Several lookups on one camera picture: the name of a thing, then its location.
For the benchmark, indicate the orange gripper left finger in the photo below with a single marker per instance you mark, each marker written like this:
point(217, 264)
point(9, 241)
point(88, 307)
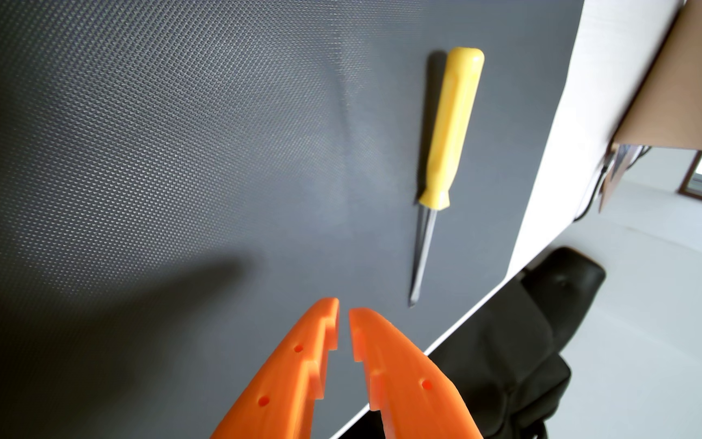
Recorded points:
point(284, 384)

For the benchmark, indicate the black chair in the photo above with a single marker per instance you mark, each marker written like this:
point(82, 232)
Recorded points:
point(509, 360)

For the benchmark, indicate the dark grey textured mat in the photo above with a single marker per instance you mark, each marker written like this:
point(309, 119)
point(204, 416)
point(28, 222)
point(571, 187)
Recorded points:
point(205, 171)

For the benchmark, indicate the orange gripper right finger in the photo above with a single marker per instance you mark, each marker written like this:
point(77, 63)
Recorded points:
point(406, 384)

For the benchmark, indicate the brown cardboard box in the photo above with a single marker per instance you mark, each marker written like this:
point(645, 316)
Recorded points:
point(686, 79)

